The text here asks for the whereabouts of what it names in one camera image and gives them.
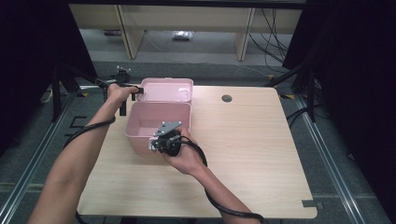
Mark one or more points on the person's left hand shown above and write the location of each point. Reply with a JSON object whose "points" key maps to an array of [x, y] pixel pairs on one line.
{"points": [[116, 95]]}

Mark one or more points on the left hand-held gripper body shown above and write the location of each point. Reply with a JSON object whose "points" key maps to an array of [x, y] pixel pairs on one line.
{"points": [[122, 77]]}

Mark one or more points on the pink storage box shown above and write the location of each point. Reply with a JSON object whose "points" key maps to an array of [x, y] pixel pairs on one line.
{"points": [[155, 116]]}

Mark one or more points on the clear plastic bag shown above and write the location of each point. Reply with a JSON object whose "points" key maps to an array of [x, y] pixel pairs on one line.
{"points": [[183, 35]]}

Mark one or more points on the yellow and black tape piece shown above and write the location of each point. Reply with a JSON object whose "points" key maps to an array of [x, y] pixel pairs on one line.
{"points": [[82, 94], [288, 96]]}

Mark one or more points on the dark tape patch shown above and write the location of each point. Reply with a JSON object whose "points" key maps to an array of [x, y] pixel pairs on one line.
{"points": [[311, 203]]}

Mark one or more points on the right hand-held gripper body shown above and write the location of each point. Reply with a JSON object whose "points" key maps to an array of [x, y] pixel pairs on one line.
{"points": [[169, 144]]}

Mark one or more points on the dark curtain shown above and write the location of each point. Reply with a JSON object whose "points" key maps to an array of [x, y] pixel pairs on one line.
{"points": [[358, 77], [28, 62]]}

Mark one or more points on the black metal stand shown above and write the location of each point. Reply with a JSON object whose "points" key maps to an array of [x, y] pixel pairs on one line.
{"points": [[310, 93], [56, 93]]}

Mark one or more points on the person's right hand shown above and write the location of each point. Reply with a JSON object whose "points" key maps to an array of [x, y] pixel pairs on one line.
{"points": [[186, 158]]}

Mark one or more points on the aluminium floor rail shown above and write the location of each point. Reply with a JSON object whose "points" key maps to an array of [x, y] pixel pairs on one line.
{"points": [[37, 155], [327, 161]]}

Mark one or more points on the beige wooden shelf unit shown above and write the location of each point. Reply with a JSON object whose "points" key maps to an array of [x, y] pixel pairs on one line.
{"points": [[186, 18]]}

